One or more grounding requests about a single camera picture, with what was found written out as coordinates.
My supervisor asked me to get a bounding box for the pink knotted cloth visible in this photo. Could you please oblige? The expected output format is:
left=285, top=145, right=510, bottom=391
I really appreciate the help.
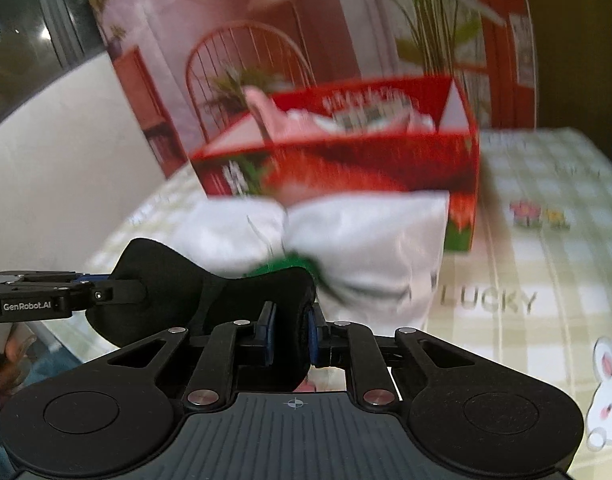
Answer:
left=243, top=86, right=342, bottom=141

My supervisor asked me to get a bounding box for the black eye mask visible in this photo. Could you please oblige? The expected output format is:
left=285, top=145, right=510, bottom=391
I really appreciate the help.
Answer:
left=85, top=238, right=315, bottom=392

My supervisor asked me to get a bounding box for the person's hand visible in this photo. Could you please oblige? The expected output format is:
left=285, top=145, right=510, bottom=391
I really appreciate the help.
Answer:
left=0, top=330, right=36, bottom=409

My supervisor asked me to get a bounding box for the white cloth with green tie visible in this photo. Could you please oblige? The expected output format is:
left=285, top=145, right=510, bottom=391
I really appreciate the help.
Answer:
left=167, top=191, right=449, bottom=336

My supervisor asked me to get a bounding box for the red strawberry cardboard box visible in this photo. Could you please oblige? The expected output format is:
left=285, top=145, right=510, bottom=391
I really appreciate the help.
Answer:
left=191, top=76, right=480, bottom=252

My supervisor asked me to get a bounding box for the white barcode label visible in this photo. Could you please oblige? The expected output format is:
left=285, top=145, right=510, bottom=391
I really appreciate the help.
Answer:
left=332, top=106, right=417, bottom=132

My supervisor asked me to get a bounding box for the printed room backdrop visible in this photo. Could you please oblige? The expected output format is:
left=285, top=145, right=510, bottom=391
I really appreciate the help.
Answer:
left=89, top=0, right=536, bottom=152

